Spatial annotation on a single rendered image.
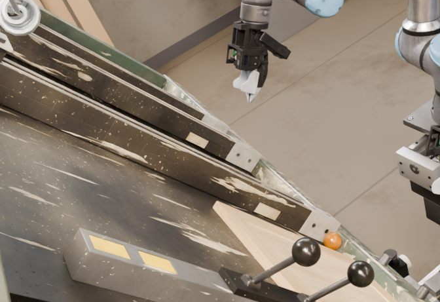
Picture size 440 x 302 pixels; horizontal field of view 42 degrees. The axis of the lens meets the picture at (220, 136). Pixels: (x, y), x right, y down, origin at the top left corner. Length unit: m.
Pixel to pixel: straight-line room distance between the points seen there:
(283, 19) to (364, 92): 1.19
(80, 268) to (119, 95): 1.05
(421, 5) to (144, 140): 0.86
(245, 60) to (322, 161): 1.95
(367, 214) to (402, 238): 0.23
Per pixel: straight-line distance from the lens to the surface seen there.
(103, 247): 0.68
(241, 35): 1.44
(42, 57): 1.58
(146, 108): 1.70
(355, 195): 3.07
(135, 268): 0.69
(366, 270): 0.84
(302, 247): 0.74
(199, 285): 0.74
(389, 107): 3.62
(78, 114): 1.15
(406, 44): 1.72
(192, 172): 1.30
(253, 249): 1.13
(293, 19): 4.75
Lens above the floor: 2.09
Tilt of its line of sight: 33 degrees down
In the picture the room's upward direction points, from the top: 22 degrees counter-clockwise
